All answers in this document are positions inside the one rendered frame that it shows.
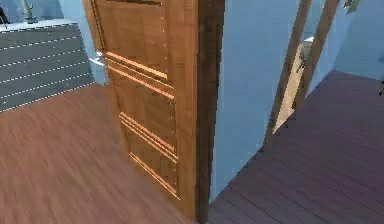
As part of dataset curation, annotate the light wooden room door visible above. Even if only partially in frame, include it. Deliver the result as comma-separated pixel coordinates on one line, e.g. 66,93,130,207
272,43,306,135

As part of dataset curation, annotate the silver door handle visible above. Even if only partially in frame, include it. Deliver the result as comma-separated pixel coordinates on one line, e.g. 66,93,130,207
88,50,106,68

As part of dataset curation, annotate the dark grey chest of drawers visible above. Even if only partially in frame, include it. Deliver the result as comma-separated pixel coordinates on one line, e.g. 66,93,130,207
0,19,96,114

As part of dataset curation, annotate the brown wooden room door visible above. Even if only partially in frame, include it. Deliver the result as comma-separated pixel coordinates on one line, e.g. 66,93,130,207
82,0,200,222

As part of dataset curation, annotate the green figurine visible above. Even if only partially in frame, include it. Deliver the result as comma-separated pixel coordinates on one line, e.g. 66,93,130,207
21,0,39,24

